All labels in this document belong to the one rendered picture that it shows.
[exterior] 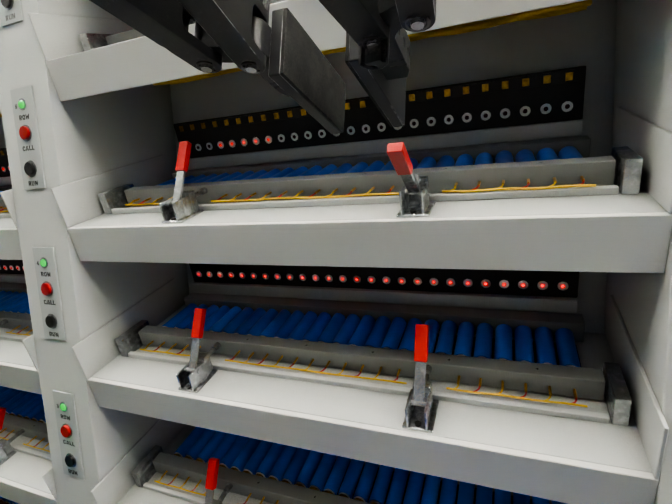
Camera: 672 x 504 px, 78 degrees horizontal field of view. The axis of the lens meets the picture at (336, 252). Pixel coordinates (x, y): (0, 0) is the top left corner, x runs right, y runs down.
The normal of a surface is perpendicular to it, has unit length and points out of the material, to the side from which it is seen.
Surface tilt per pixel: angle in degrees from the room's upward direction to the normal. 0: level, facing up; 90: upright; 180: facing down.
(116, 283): 90
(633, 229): 106
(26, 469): 16
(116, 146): 90
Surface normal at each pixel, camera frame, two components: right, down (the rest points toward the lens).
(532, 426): -0.15, -0.92
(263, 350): -0.35, 0.40
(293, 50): 0.92, 0.00
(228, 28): -0.04, 0.99
